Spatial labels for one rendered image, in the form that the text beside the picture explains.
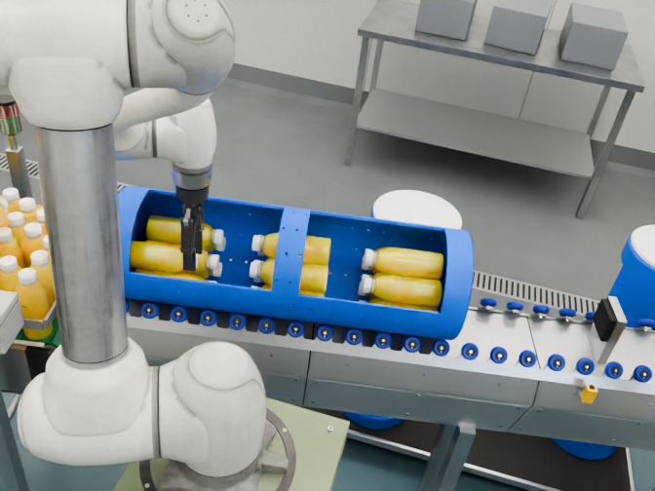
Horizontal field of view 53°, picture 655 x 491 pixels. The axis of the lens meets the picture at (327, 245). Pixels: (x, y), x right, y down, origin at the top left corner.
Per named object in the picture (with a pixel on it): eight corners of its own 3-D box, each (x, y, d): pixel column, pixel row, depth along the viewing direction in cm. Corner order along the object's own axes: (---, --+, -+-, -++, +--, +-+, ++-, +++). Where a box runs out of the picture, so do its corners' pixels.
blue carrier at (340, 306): (450, 363, 168) (480, 285, 149) (109, 319, 167) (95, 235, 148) (443, 284, 189) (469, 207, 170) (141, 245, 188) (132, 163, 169)
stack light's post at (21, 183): (64, 396, 260) (18, 152, 194) (55, 396, 260) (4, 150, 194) (68, 389, 263) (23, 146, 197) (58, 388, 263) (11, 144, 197)
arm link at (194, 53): (231, 18, 97) (135, 13, 94) (241, -42, 79) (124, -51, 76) (234, 105, 96) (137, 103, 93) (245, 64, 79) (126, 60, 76)
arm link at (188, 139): (214, 147, 151) (155, 146, 148) (215, 84, 141) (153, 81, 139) (216, 171, 142) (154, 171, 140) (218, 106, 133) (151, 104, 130)
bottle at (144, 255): (117, 236, 161) (189, 245, 161) (125, 242, 167) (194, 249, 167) (112, 263, 159) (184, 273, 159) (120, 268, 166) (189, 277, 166)
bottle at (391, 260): (444, 269, 160) (372, 260, 160) (438, 285, 166) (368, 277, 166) (443, 247, 165) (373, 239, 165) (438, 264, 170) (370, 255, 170)
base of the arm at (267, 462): (276, 516, 116) (278, 499, 113) (155, 490, 118) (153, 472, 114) (296, 432, 131) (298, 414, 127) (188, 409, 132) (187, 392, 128)
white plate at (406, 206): (361, 192, 210) (360, 196, 210) (394, 245, 189) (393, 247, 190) (439, 186, 218) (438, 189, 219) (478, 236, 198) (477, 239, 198)
